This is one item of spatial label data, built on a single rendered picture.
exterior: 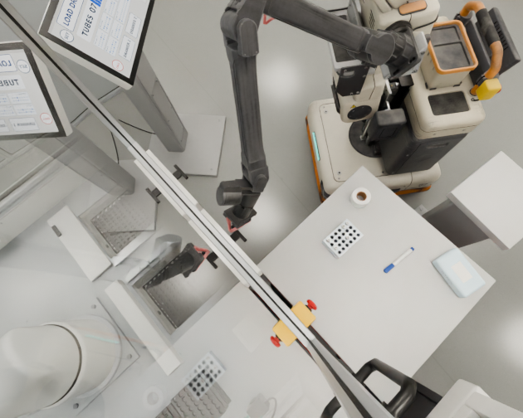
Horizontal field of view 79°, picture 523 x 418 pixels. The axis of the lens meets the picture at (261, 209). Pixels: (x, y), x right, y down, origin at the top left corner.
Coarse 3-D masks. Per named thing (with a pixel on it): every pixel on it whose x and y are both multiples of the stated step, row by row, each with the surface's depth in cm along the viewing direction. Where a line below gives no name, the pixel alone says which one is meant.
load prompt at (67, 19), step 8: (64, 0) 106; (72, 0) 108; (80, 0) 109; (64, 8) 105; (72, 8) 107; (80, 8) 109; (64, 16) 105; (72, 16) 107; (64, 24) 105; (72, 24) 107
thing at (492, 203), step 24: (480, 168) 123; (504, 168) 123; (456, 192) 121; (480, 192) 120; (504, 192) 120; (432, 216) 150; (456, 216) 135; (480, 216) 118; (504, 216) 117; (456, 240) 145; (480, 240) 131; (504, 240) 115
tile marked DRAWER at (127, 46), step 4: (124, 36) 120; (124, 40) 119; (128, 40) 121; (132, 40) 122; (124, 44) 119; (128, 44) 120; (132, 44) 122; (120, 48) 118; (124, 48) 119; (128, 48) 120; (132, 48) 122; (120, 52) 118; (124, 52) 119; (128, 52) 120; (132, 52) 121; (124, 56) 119; (128, 56) 120; (128, 60) 120
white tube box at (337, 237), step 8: (344, 224) 116; (352, 224) 116; (336, 232) 116; (344, 232) 115; (352, 232) 115; (360, 232) 115; (336, 240) 115; (344, 240) 115; (352, 240) 114; (328, 248) 116; (344, 248) 115; (336, 256) 115
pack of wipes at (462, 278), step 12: (456, 252) 110; (444, 264) 110; (456, 264) 109; (468, 264) 109; (444, 276) 110; (456, 276) 108; (468, 276) 108; (480, 276) 108; (456, 288) 108; (468, 288) 107
